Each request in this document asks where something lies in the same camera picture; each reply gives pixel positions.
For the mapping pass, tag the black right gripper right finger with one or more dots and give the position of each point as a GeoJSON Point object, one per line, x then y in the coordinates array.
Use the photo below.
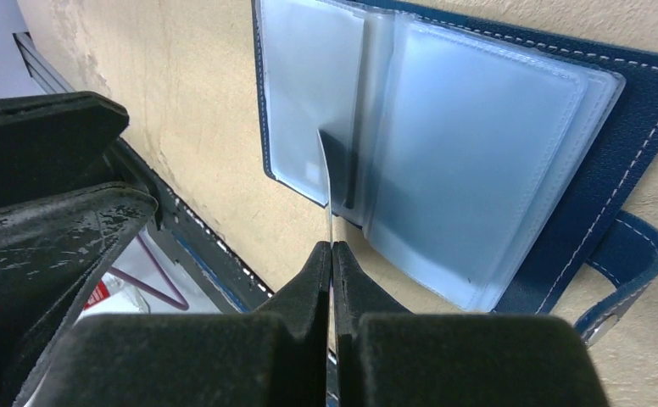
{"type": "Point", "coordinates": [370, 360]}

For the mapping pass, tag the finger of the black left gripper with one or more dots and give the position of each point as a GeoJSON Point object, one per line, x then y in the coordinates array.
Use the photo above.
{"type": "Point", "coordinates": [48, 142]}
{"type": "Point", "coordinates": [53, 252]}

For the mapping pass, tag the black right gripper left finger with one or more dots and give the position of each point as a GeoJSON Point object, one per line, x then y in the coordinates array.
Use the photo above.
{"type": "Point", "coordinates": [290, 332]}

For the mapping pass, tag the navy blue card holder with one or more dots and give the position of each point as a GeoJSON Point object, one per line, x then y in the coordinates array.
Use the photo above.
{"type": "Point", "coordinates": [493, 161]}

